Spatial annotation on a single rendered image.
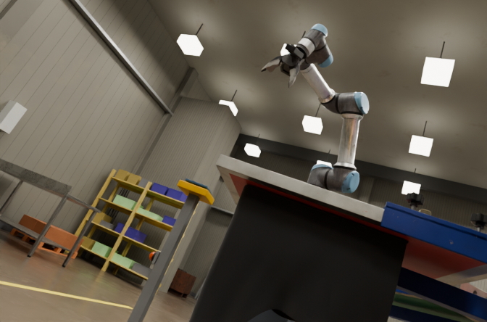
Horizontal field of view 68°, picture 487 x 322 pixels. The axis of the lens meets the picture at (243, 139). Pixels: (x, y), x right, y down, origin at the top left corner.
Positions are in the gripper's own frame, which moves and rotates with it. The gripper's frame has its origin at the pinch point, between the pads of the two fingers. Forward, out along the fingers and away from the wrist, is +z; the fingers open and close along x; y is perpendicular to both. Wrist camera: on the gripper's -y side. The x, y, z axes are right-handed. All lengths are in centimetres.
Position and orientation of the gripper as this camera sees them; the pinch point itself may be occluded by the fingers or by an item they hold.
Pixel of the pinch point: (274, 78)
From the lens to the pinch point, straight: 156.5
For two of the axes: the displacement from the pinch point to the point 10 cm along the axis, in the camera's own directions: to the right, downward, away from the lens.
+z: -6.3, 7.2, -2.7
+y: 1.3, 4.4, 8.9
